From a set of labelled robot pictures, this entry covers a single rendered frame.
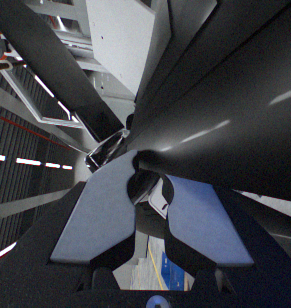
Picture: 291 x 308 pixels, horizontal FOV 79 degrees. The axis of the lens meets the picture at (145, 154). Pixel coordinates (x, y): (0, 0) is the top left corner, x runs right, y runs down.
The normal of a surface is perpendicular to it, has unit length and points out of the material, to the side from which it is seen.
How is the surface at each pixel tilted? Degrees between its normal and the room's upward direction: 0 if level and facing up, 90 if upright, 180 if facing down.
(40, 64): 140
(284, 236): 47
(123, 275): 90
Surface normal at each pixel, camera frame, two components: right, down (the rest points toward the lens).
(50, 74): 0.84, -0.45
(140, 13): -0.70, 0.62
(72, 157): 0.11, -0.12
